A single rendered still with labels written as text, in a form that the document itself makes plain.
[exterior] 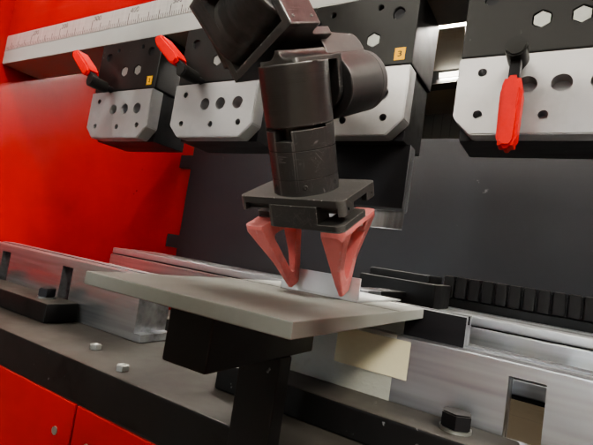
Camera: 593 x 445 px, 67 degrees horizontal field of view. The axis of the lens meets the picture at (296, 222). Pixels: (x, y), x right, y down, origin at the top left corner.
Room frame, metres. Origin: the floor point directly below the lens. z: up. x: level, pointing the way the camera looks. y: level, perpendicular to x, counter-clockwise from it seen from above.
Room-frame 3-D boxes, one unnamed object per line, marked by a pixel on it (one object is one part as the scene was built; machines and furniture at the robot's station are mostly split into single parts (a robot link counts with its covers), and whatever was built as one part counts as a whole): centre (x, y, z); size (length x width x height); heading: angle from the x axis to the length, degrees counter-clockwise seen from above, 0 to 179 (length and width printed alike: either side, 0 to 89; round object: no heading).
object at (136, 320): (0.81, 0.39, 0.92); 0.50 x 0.06 x 0.10; 59
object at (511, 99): (0.39, -0.17, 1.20); 0.04 x 0.02 x 0.10; 149
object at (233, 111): (0.64, 0.12, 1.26); 0.15 x 0.09 x 0.17; 59
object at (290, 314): (0.40, 0.00, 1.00); 0.26 x 0.18 x 0.01; 149
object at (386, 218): (0.52, -0.07, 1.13); 0.10 x 0.02 x 0.10; 59
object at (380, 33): (0.53, -0.05, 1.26); 0.15 x 0.09 x 0.17; 59
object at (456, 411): (0.40, -0.16, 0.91); 0.03 x 0.03 x 0.02
